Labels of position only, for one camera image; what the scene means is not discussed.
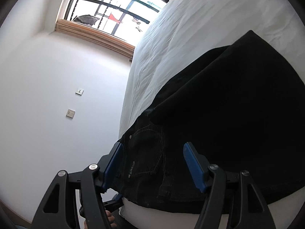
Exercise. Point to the white wall outlet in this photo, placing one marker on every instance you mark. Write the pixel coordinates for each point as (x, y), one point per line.
(70, 113)

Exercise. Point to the black-framed window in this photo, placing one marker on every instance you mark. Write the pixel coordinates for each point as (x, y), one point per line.
(124, 2)

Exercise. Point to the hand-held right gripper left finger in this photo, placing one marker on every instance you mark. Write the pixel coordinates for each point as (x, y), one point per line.
(114, 164)

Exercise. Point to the white bed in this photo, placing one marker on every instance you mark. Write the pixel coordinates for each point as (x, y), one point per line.
(190, 28)

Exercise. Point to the black pants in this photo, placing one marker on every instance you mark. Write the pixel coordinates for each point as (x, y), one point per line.
(226, 124)

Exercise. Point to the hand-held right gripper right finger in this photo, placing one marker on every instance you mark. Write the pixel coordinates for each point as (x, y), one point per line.
(194, 169)

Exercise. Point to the person's left hand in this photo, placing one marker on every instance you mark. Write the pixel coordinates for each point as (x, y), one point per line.
(110, 219)

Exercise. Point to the red hanging cloth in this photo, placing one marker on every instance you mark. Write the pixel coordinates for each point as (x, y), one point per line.
(114, 19)

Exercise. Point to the upper white wall socket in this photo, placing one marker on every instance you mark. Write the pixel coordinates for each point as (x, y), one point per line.
(79, 92)

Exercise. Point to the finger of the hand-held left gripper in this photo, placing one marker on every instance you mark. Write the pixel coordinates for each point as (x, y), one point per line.
(114, 204)

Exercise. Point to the grey hanging cloth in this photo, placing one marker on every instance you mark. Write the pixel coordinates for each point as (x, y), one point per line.
(87, 19)

